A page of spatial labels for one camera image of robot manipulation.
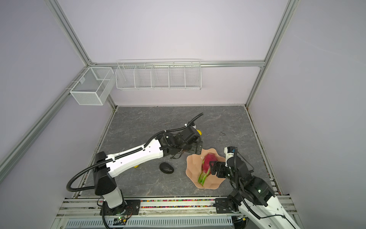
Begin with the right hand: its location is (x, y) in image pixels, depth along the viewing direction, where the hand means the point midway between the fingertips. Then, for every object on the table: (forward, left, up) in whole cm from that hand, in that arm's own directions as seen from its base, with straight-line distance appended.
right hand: (217, 164), depth 72 cm
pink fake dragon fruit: (+2, +5, -11) cm, 12 cm away
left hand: (+8, +11, +3) cm, 14 cm away
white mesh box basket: (+53, +82, +10) cm, 98 cm away
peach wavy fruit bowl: (+6, +12, -13) cm, 19 cm away
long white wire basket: (+57, +35, +16) cm, 69 cm away
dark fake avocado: (+2, +28, -11) cm, 30 cm away
